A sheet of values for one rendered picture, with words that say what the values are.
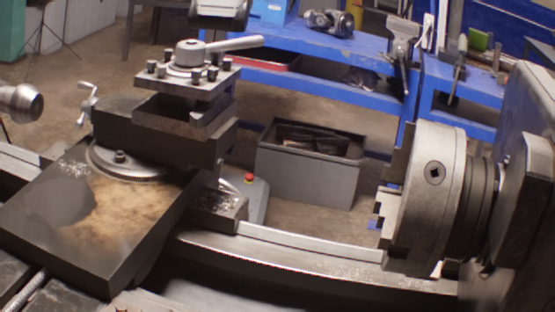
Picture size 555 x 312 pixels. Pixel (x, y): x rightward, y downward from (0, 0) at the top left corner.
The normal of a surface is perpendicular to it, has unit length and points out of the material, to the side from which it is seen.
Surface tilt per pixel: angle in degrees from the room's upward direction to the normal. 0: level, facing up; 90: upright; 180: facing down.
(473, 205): 60
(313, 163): 90
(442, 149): 25
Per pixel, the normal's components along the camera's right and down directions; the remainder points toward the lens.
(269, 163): -0.22, 0.39
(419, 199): -0.19, -0.05
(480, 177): -0.01, -0.64
